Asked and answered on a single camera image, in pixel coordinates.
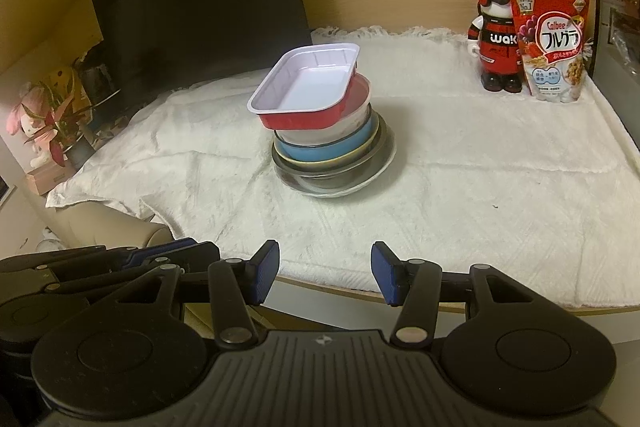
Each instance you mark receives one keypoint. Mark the white plastic tub bowl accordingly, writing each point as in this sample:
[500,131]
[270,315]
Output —
[350,119]

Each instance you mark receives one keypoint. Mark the white floral plate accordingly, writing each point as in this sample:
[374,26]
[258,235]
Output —
[330,193]

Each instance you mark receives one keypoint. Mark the black monitor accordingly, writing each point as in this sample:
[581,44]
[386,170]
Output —
[200,17]

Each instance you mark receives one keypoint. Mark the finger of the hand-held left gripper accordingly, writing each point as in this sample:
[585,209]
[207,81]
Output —
[200,254]
[160,249]

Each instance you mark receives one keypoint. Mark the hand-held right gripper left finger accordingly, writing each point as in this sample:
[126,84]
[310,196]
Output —
[265,274]

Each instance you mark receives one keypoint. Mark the potted plant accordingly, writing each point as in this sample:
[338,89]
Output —
[80,152]

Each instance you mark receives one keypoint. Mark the white towel cloth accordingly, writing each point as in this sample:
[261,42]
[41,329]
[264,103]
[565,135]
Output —
[475,187]

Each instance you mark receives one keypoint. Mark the cream ceramic bowl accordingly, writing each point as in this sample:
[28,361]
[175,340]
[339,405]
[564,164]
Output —
[310,165]

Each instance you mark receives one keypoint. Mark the pink plush toy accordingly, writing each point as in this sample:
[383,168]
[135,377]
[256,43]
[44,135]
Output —
[25,112]

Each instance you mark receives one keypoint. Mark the red rectangular foil tray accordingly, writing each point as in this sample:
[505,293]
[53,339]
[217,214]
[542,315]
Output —
[310,77]

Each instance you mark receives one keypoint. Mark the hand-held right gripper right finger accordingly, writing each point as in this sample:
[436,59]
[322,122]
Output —
[382,277]

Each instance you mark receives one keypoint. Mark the red black robot figurine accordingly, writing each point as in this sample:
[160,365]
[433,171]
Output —
[495,47]

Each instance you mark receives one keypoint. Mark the blue enamel bowl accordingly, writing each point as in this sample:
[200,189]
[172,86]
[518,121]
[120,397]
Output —
[320,152]

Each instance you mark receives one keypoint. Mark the stainless steel bowl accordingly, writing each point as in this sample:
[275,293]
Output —
[320,179]

